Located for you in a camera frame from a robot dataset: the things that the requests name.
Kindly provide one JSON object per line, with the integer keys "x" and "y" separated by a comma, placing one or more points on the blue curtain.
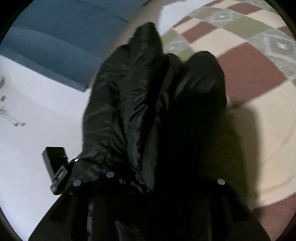
{"x": 66, "y": 40}

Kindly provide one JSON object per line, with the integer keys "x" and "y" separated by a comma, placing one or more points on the wall hook rack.
{"x": 6, "y": 114}

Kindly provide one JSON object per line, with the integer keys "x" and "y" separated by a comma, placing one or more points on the checkered patchwork bed cover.
{"x": 254, "y": 42}

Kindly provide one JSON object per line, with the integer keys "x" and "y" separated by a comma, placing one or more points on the black puffer hooded jacket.
{"x": 148, "y": 129}

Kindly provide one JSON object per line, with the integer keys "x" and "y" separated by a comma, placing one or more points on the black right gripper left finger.
{"x": 83, "y": 212}

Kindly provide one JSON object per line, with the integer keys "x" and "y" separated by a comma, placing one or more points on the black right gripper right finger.
{"x": 216, "y": 212}

